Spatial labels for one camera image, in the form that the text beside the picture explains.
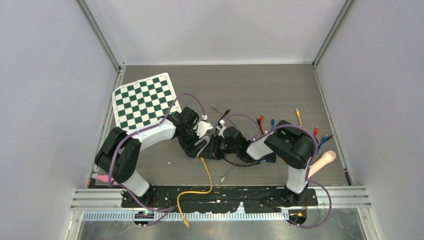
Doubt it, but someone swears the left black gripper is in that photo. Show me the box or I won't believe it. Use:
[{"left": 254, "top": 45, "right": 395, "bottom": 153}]
[{"left": 177, "top": 124, "right": 207, "bottom": 158}]

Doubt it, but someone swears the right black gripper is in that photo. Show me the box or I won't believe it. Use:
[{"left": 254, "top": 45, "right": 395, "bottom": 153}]
[{"left": 199, "top": 133, "right": 239, "bottom": 160}]

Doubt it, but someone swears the white router box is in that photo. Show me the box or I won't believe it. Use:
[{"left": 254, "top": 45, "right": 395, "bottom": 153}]
[{"left": 194, "top": 136, "right": 210, "bottom": 157}]

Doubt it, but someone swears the black cable to router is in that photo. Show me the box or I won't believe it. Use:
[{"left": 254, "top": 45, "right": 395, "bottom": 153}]
[{"left": 215, "top": 109, "right": 266, "bottom": 168}]

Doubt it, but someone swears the grey thin cable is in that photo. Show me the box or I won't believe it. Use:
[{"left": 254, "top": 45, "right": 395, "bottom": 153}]
[{"left": 210, "top": 104, "right": 243, "bottom": 184}]

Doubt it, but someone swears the black ethernet cable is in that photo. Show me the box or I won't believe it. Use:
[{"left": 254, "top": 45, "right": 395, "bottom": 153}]
[{"left": 256, "top": 118, "right": 335, "bottom": 142}]

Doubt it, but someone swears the black network switch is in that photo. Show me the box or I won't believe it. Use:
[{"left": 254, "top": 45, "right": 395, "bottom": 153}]
[{"left": 260, "top": 153, "right": 276, "bottom": 163}]

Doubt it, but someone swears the blue ethernet cable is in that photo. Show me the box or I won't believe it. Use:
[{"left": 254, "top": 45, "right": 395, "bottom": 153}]
[{"left": 270, "top": 118, "right": 329, "bottom": 153}]

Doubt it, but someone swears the green white chessboard mat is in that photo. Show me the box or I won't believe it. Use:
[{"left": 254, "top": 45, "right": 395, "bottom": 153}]
[{"left": 112, "top": 72, "right": 177, "bottom": 131}]

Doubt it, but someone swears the yellow cable to router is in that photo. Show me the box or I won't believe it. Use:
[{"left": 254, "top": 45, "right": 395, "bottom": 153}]
[{"left": 176, "top": 157, "right": 214, "bottom": 228}]

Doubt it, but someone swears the yellow ethernet cable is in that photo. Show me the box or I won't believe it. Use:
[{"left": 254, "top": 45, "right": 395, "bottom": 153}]
[{"left": 279, "top": 108, "right": 303, "bottom": 163}]

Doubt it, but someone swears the red ethernet cable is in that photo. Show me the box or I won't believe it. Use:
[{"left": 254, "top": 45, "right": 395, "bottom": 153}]
[{"left": 259, "top": 114, "right": 320, "bottom": 137}]

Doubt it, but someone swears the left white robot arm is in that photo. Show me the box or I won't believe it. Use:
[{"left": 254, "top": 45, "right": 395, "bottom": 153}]
[{"left": 94, "top": 106, "right": 214, "bottom": 207}]

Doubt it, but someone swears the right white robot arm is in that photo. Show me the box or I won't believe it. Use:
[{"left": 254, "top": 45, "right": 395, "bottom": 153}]
[{"left": 199, "top": 120, "right": 318, "bottom": 206}]

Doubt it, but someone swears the pink cylinder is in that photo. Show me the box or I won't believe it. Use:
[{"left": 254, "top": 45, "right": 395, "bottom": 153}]
[{"left": 94, "top": 174, "right": 118, "bottom": 185}]

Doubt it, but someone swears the beige cylinder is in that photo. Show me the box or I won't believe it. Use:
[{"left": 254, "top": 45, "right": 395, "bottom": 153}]
[{"left": 308, "top": 150, "right": 337, "bottom": 178}]

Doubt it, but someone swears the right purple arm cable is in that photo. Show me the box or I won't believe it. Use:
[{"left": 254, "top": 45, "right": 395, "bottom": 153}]
[{"left": 223, "top": 113, "right": 333, "bottom": 230}]

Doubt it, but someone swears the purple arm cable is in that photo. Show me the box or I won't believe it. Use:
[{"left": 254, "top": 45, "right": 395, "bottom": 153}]
[
  {"left": 223, "top": 113, "right": 333, "bottom": 230},
  {"left": 106, "top": 93, "right": 209, "bottom": 227}
]

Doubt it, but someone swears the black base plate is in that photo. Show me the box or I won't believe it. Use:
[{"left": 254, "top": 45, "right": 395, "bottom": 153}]
[{"left": 120, "top": 185, "right": 318, "bottom": 214}]

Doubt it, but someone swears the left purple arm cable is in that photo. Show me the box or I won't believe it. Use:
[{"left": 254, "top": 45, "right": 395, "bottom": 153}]
[{"left": 106, "top": 93, "right": 209, "bottom": 227}]

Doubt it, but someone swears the slotted cable duct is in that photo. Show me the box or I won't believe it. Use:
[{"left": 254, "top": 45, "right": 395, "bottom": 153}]
[{"left": 82, "top": 209, "right": 289, "bottom": 222}]

